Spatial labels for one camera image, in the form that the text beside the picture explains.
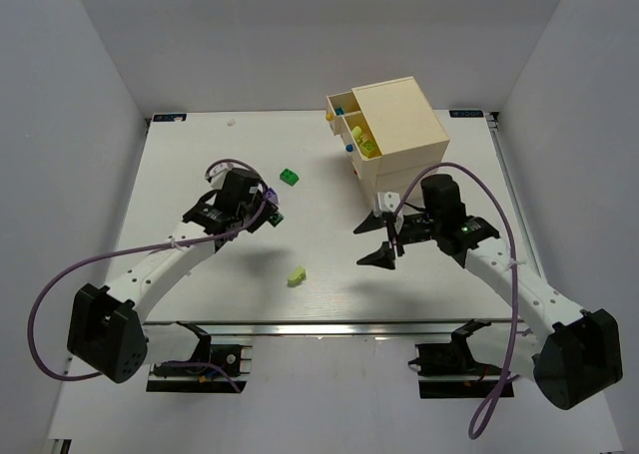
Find dark green lego front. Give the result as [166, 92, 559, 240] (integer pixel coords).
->
[269, 213, 285, 227]

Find lime green lego front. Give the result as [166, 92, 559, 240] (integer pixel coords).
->
[287, 265, 307, 287]

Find lime green small lego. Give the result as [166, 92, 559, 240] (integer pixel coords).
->
[359, 141, 376, 158]

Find cream plastic drawer cabinet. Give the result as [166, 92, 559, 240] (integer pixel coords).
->
[328, 77, 449, 206]

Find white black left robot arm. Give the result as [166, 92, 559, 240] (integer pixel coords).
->
[67, 168, 279, 383]

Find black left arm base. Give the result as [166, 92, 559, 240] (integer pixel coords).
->
[143, 322, 253, 394]

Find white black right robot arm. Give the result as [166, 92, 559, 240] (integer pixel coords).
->
[354, 175, 623, 410]

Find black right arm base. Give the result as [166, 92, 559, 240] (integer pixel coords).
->
[407, 320, 501, 400]

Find purple square lego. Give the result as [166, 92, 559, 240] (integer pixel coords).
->
[266, 188, 279, 205]

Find dark green sloped lego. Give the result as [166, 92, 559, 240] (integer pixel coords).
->
[280, 169, 300, 187]

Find black table label right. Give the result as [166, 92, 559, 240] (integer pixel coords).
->
[448, 109, 484, 118]

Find black table label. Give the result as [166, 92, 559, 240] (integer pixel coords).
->
[448, 109, 484, 118]
[152, 113, 187, 123]

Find black table label left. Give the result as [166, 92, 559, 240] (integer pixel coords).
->
[152, 113, 187, 123]

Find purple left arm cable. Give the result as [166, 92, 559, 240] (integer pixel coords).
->
[27, 158, 266, 393]

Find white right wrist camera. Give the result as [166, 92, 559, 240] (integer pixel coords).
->
[372, 192, 401, 217]

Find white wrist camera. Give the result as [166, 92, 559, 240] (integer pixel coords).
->
[205, 163, 234, 190]
[372, 192, 401, 217]

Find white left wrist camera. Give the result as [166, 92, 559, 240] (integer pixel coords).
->
[205, 163, 234, 190]

